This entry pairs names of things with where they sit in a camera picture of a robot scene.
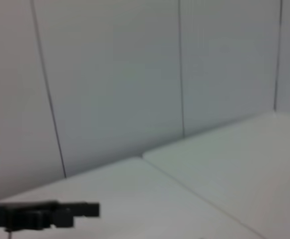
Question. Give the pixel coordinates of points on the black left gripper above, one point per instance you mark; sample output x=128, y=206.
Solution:
x=18, y=215

